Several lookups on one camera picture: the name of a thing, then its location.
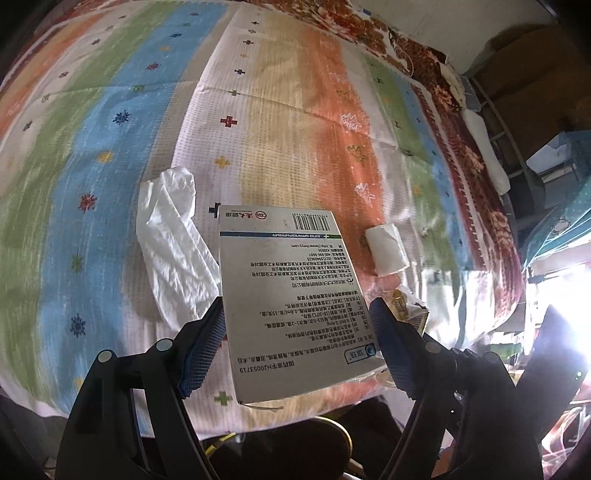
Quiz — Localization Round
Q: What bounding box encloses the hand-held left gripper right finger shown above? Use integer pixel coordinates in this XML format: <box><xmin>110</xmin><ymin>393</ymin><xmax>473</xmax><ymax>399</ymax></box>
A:
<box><xmin>368</xmin><ymin>298</ymin><xmax>523</xmax><ymax>480</ymax></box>

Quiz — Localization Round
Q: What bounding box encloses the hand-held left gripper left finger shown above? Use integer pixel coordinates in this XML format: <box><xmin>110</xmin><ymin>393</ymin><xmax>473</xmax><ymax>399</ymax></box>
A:
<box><xmin>58</xmin><ymin>295</ymin><xmax>228</xmax><ymax>480</ymax></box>

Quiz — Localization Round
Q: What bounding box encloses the white medicine box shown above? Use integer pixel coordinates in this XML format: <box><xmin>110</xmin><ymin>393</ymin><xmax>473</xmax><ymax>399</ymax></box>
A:
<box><xmin>216</xmin><ymin>204</ymin><xmax>389</xmax><ymax>406</ymax></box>

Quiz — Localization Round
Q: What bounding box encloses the dark bin with yellow rim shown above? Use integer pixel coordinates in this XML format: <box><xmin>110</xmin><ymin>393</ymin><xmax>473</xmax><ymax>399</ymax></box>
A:
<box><xmin>203</xmin><ymin>415</ymin><xmax>357</xmax><ymax>480</ymax></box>

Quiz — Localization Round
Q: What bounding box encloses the small yellow packet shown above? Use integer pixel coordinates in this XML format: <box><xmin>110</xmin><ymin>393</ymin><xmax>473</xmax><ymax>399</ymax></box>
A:
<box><xmin>369</xmin><ymin>286</ymin><xmax>431</xmax><ymax>334</ymax></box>

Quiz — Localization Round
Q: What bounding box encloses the rolled white paper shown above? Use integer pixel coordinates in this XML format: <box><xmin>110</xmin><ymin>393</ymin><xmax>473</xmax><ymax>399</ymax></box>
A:
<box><xmin>364</xmin><ymin>223</ymin><xmax>410</xmax><ymax>278</ymax></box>

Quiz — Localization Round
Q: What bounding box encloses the white tissue wrapper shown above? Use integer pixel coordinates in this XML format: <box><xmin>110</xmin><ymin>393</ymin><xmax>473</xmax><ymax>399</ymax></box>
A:
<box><xmin>136</xmin><ymin>167</ymin><xmax>223</xmax><ymax>322</ymax></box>

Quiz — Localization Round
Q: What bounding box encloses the blue cloth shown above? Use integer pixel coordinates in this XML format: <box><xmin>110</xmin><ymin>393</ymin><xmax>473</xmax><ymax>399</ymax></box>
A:
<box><xmin>522</xmin><ymin>131</ymin><xmax>591</xmax><ymax>260</ymax></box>

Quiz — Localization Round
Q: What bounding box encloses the red floral blanket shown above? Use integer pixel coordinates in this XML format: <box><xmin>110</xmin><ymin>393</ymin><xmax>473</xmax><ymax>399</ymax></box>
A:
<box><xmin>295</xmin><ymin>0</ymin><xmax>525</xmax><ymax>334</ymax></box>

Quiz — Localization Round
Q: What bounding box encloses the white pillow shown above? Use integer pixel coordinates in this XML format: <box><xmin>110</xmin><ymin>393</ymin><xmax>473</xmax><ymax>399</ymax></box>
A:
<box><xmin>462</xmin><ymin>108</ymin><xmax>511</xmax><ymax>195</ymax></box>

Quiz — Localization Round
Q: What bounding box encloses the white cloth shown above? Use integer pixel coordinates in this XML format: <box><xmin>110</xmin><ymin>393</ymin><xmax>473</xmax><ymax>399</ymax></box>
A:
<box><xmin>438</xmin><ymin>62</ymin><xmax>468</xmax><ymax>112</ymax></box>

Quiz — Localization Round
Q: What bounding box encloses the striped woven blanket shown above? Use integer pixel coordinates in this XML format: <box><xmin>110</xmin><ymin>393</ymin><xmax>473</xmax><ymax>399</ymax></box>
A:
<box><xmin>0</xmin><ymin>0</ymin><xmax>477</xmax><ymax>439</ymax></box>

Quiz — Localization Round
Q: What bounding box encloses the metal bed frame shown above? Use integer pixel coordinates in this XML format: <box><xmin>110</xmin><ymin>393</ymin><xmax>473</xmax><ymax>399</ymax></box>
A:
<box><xmin>468</xmin><ymin>76</ymin><xmax>536</xmax><ymax>186</ymax></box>

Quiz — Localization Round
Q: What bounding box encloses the white cable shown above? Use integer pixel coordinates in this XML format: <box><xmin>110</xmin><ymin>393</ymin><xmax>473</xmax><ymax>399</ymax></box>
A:
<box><xmin>392</xmin><ymin>28</ymin><xmax>414</xmax><ymax>77</ymax></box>

